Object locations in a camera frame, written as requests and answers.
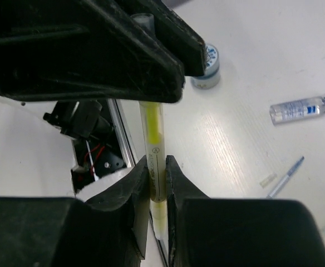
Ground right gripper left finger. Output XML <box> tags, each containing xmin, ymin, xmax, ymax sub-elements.
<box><xmin>86</xmin><ymin>156</ymin><xmax>149</xmax><ymax>266</ymax></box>

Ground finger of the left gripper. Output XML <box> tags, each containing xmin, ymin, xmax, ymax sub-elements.
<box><xmin>117</xmin><ymin>0</ymin><xmax>206</xmax><ymax>76</ymax></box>
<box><xmin>0</xmin><ymin>1</ymin><xmax>185</xmax><ymax>103</ymax></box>

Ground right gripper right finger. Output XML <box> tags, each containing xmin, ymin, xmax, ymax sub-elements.
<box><xmin>166</xmin><ymin>155</ymin><xmax>212</xmax><ymax>266</ymax></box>

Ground yellow gel pen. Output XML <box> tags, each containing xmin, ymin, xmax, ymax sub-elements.
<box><xmin>139</xmin><ymin>102</ymin><xmax>168</xmax><ymax>240</ymax></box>

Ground clear blue gel pen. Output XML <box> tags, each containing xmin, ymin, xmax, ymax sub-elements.
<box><xmin>266</xmin><ymin>156</ymin><xmax>304</xmax><ymax>199</ymax></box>

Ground clear blue spray bottle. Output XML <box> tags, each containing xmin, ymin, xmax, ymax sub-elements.
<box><xmin>269</xmin><ymin>96</ymin><xmax>325</xmax><ymax>125</ymax></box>

